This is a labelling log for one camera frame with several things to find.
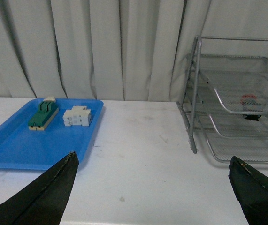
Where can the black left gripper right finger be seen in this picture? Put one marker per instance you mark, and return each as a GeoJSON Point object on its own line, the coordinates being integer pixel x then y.
{"type": "Point", "coordinates": [251, 190]}

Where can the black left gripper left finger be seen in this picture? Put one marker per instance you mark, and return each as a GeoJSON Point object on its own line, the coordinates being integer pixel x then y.
{"type": "Point", "coordinates": [44, 200]}

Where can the red emergency stop button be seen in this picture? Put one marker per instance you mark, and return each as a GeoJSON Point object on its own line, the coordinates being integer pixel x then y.
{"type": "Point", "coordinates": [249, 104]}

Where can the silver mesh three-tier rack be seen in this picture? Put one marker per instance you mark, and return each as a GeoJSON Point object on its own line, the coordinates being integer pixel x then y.
{"type": "Point", "coordinates": [220, 70]}

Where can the blue plastic tray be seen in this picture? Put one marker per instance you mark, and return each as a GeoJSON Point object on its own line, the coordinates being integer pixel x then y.
{"type": "Point", "coordinates": [21, 148]}

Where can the white circuit breaker block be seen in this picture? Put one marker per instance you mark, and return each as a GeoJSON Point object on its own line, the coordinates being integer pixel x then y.
{"type": "Point", "coordinates": [77, 116]}

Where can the grey curtain backdrop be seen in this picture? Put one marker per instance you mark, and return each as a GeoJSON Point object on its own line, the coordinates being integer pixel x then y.
{"type": "Point", "coordinates": [112, 49]}

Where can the green knife switch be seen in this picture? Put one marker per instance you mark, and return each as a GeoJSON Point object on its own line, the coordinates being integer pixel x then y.
{"type": "Point", "coordinates": [46, 112]}

